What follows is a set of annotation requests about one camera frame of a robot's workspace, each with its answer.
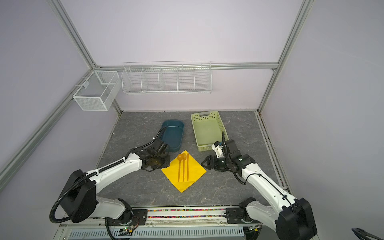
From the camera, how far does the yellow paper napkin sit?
0.85m

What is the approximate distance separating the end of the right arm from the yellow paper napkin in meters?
0.17

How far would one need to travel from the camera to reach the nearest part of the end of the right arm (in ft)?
1.87
